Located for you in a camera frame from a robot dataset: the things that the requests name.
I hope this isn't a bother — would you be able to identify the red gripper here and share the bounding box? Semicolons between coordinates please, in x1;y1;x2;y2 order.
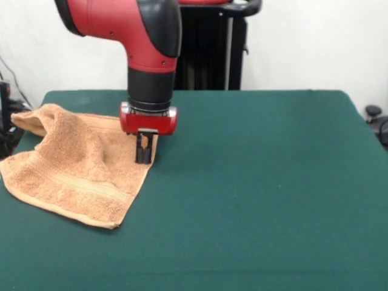
119;101;179;165

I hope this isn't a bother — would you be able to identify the tan terry cloth towel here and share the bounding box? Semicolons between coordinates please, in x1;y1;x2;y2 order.
0;102;159;230

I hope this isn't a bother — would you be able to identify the dark green table cloth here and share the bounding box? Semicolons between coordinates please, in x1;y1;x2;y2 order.
0;89;388;291

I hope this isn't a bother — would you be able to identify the black electronics box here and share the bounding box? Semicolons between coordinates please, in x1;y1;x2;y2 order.
0;80;13;159

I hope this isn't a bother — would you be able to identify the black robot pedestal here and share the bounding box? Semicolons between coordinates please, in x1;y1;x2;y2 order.
172;0;263;91

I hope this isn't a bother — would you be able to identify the black cable bundle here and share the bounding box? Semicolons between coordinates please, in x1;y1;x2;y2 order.
8;98;33;115

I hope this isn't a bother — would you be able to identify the grey wall cable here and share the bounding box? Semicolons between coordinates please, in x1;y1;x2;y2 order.
0;56;34;110

